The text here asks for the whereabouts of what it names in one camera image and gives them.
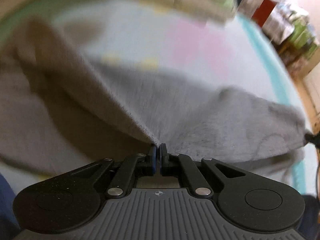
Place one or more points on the person's leg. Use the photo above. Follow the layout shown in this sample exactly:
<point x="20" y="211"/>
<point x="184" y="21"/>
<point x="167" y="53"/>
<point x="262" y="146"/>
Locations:
<point x="6" y="202"/>
<point x="311" y="212"/>

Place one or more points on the green storage box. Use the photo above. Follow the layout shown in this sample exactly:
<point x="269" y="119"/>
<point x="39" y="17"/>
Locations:
<point x="303" y="38"/>

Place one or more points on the red cloth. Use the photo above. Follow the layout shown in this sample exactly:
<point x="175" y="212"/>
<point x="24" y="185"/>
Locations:
<point x="263" y="11"/>

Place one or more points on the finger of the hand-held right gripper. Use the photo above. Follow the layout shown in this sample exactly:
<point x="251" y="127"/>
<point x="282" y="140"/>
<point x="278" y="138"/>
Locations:
<point x="311" y="138"/>

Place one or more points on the pile of clothes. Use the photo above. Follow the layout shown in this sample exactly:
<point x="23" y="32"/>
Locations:
<point x="280" y="7"/>

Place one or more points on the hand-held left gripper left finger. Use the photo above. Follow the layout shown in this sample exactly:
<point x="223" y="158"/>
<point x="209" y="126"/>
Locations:
<point x="155" y="160"/>

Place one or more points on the grey fleece pants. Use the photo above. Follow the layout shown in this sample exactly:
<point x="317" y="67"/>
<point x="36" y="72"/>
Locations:
<point x="200" y="120"/>

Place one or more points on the folded beige and green duvet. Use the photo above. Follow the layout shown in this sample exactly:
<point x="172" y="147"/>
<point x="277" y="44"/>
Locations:
<point x="175" y="2"/>

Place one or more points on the person's right leg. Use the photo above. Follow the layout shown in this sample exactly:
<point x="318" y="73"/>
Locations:
<point x="311" y="212"/>

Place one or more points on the light blue printed bed sheet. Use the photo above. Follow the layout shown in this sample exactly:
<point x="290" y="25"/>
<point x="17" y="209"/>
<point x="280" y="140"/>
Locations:
<point x="150" y="37"/>

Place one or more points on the person's left leg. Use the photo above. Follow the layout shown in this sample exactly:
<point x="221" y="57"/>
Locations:
<point x="6" y="202"/>

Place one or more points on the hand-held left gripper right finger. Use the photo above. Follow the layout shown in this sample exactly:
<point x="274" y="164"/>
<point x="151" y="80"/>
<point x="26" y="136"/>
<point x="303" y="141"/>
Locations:
<point x="163" y="160"/>

